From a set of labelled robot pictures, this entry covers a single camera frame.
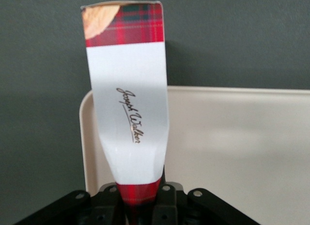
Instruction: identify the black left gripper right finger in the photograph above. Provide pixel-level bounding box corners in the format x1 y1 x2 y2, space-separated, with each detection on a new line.
154 182 244 225

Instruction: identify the red tartan cookie box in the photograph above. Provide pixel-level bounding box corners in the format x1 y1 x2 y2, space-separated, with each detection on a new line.
80 1 170 207

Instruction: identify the cream plastic tray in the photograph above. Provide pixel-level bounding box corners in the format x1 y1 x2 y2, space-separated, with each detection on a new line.
78 86 310 225

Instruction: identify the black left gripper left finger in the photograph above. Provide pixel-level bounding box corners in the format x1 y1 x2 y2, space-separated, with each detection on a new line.
14 183 127 225

